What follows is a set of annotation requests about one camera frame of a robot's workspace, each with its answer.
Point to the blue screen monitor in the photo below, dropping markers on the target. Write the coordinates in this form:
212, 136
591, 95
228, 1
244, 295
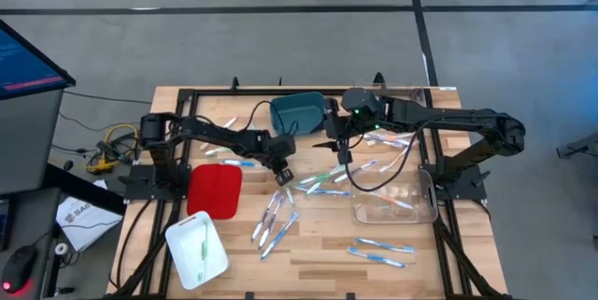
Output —
23, 66

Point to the red plastic bin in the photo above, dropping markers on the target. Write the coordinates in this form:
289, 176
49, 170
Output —
215, 192

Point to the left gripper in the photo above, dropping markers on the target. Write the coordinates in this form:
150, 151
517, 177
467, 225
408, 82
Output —
281, 162

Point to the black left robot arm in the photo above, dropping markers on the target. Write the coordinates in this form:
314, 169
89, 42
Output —
224, 138

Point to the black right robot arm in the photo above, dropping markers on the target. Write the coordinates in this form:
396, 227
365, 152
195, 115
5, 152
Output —
444, 118

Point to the black stand leg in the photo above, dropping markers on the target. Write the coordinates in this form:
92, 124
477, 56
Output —
579, 147

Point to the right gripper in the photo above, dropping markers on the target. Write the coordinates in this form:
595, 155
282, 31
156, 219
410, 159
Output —
345, 127

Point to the white plastic bin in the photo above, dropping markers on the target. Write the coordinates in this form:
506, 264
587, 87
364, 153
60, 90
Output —
187, 253

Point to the white tape roll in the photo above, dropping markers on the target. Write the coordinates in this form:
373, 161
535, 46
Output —
61, 248

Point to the clear plastic bin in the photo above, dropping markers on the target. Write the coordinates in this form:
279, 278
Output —
411, 90
374, 216

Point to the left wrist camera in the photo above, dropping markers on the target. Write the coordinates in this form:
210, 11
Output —
284, 177

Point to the teal plastic bin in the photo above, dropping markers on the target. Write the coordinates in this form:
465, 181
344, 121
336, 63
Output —
303, 110

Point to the blue toothbrush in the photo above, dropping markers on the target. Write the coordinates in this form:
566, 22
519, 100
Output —
375, 258
240, 163
327, 192
280, 234
385, 245

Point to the black computer mouse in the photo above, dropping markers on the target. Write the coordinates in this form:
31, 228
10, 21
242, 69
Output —
18, 267

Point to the white printed paper sheet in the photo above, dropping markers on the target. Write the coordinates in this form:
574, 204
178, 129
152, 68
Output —
89, 223

